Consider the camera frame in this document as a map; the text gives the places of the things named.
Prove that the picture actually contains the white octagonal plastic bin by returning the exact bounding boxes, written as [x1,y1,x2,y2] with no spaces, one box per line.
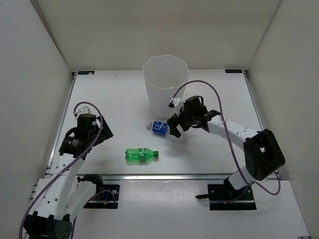
[142,55,190,118]

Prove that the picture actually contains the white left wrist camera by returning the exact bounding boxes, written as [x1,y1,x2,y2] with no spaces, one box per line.
[73,106,91,119]

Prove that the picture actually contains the green plastic soda bottle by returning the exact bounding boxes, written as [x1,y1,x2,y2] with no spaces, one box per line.
[125,148,159,164]

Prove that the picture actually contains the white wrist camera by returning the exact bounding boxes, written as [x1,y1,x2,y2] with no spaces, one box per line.
[168,97,183,109]
[73,106,91,119]

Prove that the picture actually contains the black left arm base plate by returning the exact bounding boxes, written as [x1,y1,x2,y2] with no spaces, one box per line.
[84,181,120,209]

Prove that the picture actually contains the clear bottle blue label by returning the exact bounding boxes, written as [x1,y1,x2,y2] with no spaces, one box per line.
[146,121,170,136]

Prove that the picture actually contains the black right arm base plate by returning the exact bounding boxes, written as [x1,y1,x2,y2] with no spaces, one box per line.
[195,181,257,211]

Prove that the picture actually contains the dark table sticker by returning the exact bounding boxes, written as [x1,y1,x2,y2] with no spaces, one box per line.
[225,69,242,74]
[77,71,95,75]

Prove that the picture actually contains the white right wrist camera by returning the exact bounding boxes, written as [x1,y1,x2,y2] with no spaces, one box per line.
[168,97,183,109]

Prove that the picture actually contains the dark right table sticker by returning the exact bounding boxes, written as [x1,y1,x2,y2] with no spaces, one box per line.
[225,69,242,74]

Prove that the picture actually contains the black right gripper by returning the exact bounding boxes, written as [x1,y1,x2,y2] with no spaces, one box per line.
[168,103,198,137]

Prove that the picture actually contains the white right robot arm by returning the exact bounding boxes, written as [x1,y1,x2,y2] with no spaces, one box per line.
[167,96,286,199]

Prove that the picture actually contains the dark left table sticker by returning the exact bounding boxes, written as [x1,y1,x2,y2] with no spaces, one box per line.
[77,71,95,75]

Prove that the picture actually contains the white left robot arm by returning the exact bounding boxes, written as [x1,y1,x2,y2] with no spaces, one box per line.
[22,113,113,239]

